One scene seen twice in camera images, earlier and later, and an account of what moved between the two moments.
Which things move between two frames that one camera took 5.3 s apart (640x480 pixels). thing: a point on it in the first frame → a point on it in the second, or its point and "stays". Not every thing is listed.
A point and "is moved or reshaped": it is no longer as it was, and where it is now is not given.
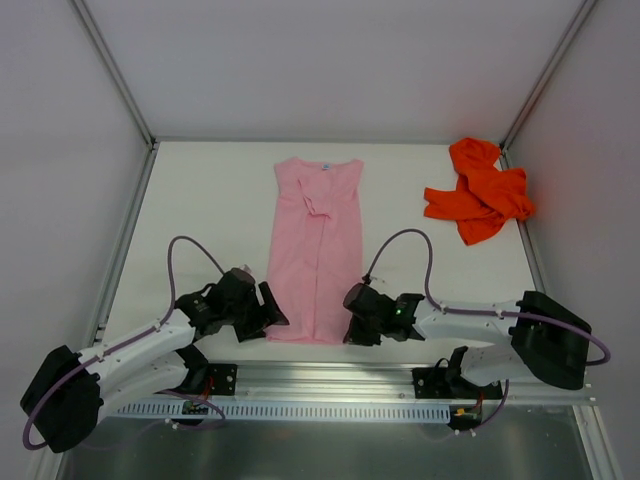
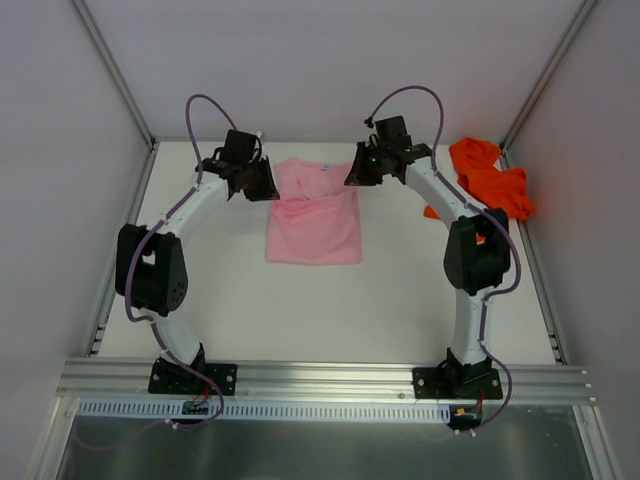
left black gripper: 257,314 → 251,177
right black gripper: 361,318 → 365,166
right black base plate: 435,383 stays
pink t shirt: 316,248 is moved or reshaped
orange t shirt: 486,196 stays
